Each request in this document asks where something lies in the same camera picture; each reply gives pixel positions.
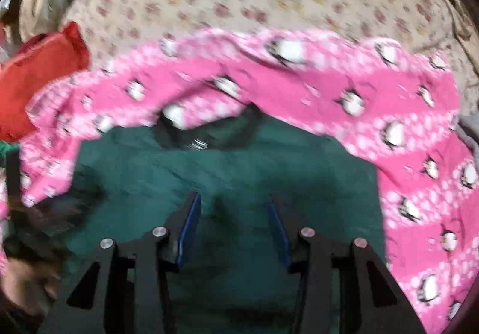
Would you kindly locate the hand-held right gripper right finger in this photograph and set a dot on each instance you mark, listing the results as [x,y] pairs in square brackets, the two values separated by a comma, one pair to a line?
[280,233]

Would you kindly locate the dark green puffer jacket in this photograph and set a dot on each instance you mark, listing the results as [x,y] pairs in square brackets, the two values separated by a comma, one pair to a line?
[232,169]

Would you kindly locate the person's left hand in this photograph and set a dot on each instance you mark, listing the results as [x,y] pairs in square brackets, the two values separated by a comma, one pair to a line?
[26,281]

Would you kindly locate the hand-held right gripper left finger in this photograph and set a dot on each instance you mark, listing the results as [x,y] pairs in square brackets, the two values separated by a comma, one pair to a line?
[187,229]

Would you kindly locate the red ruffled pillow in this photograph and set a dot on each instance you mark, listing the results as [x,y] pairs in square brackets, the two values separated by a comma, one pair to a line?
[33,76]

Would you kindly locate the grey garment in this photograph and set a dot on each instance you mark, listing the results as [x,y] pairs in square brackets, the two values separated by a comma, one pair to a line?
[469,134]

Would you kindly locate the pink penguin print blanket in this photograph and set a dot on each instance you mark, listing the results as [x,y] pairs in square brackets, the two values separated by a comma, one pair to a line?
[374,105]

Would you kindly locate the bright green cloth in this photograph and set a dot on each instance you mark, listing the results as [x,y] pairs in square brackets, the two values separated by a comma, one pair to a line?
[7,147]

